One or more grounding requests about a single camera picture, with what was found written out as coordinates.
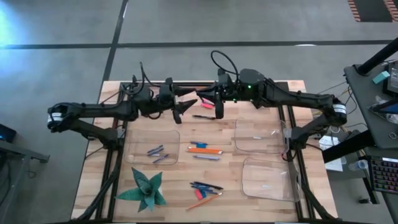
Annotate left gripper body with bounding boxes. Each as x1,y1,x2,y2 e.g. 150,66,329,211
155,84,183,124

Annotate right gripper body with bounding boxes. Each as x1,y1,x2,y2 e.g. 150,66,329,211
214,82,240,119

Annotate lilac grey pen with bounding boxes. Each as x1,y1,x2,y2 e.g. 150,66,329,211
192,154,221,162

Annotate clear plastic bin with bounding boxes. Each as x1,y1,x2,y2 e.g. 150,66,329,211
241,156,302,202
133,82,184,118
124,129,181,166
233,118,289,156

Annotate blue pen white print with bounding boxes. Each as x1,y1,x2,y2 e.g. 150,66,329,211
191,185,220,195

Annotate green artificial succulent plant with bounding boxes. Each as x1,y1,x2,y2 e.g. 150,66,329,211
114,167,167,214

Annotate white paper sheet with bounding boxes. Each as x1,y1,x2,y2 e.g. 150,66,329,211
318,134,348,172

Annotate black desk beam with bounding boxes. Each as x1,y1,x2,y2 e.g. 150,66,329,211
322,129,377,164

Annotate grey side desk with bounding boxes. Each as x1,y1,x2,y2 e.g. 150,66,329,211
343,60,398,150

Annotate clear plastic bottle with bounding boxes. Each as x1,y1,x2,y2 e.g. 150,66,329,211
348,159,369,172

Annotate black metal cart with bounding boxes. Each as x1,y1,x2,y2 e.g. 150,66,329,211
0,139,50,224

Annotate teal box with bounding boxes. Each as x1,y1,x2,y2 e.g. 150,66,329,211
372,70,391,85

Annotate black pole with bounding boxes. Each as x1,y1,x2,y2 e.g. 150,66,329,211
356,37,398,76

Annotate black box blue light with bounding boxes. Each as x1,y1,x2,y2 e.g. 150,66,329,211
0,123,17,143

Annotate black tablet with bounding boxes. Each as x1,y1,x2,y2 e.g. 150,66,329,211
382,60,398,96

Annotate dark mat orange stripes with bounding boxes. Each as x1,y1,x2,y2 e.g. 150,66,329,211
347,0,398,23

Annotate backlit keyboard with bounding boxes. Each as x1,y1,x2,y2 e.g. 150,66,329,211
368,155,398,194

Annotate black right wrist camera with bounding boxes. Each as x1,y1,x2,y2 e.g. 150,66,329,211
217,68,233,85

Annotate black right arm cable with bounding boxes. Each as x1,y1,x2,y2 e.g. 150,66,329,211
210,50,240,85

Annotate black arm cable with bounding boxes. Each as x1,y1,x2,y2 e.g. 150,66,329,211
210,50,240,85
119,61,162,97

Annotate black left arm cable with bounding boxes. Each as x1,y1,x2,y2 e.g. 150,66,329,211
119,61,162,97

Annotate black metal table frame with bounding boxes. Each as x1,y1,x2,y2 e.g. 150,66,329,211
70,79,340,224

